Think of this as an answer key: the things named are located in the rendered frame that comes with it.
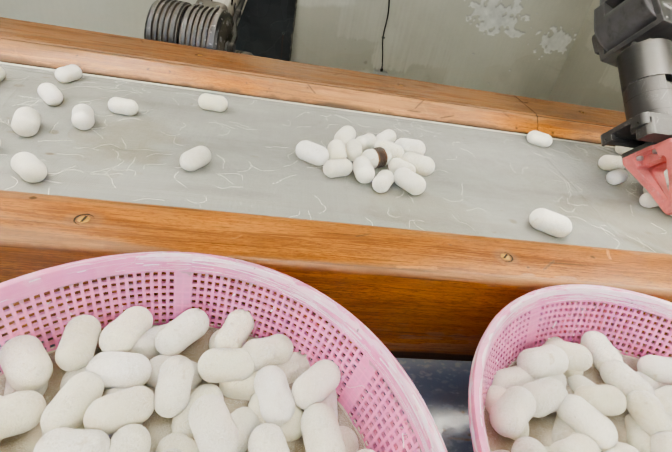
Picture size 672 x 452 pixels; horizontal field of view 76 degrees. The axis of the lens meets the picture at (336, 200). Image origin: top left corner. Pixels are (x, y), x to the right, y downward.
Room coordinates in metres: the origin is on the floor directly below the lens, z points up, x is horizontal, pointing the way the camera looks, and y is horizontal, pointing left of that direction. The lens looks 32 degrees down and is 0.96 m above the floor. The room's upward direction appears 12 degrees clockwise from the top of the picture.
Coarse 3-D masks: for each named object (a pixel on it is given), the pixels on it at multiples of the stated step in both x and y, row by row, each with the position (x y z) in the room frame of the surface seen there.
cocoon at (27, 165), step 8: (24, 152) 0.29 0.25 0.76; (16, 160) 0.28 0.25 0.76; (24, 160) 0.28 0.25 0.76; (32, 160) 0.28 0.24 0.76; (16, 168) 0.27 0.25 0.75; (24, 168) 0.27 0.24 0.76; (32, 168) 0.27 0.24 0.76; (40, 168) 0.27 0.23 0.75; (24, 176) 0.27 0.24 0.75; (32, 176) 0.27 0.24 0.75; (40, 176) 0.27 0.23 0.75
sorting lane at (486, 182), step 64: (0, 64) 0.49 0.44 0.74; (0, 128) 0.34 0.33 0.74; (64, 128) 0.37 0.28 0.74; (128, 128) 0.39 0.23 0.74; (192, 128) 0.42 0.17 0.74; (256, 128) 0.46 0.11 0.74; (320, 128) 0.50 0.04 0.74; (384, 128) 0.54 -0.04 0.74; (448, 128) 0.59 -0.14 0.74; (64, 192) 0.27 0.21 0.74; (128, 192) 0.29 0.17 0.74; (192, 192) 0.30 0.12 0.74; (256, 192) 0.33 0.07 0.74; (320, 192) 0.35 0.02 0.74; (384, 192) 0.37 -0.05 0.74; (448, 192) 0.40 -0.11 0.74; (512, 192) 0.43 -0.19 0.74; (576, 192) 0.46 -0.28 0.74; (640, 192) 0.50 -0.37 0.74
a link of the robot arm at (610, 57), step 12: (660, 0) 0.59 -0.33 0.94; (660, 12) 0.57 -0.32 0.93; (660, 24) 0.57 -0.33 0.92; (636, 36) 0.58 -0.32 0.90; (648, 36) 0.58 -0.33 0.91; (660, 36) 0.58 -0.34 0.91; (600, 48) 0.62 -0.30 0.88; (612, 48) 0.60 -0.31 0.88; (624, 48) 0.59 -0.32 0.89; (600, 60) 0.61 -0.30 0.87; (612, 60) 0.60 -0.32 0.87
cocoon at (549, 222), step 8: (544, 208) 0.37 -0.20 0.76; (536, 216) 0.36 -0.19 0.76; (544, 216) 0.36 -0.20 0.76; (552, 216) 0.36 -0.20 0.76; (560, 216) 0.36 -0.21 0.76; (536, 224) 0.35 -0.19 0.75; (544, 224) 0.35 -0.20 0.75; (552, 224) 0.35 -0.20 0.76; (560, 224) 0.35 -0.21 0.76; (568, 224) 0.35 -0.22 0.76; (544, 232) 0.35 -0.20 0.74; (552, 232) 0.35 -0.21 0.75; (560, 232) 0.35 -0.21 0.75; (568, 232) 0.35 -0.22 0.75
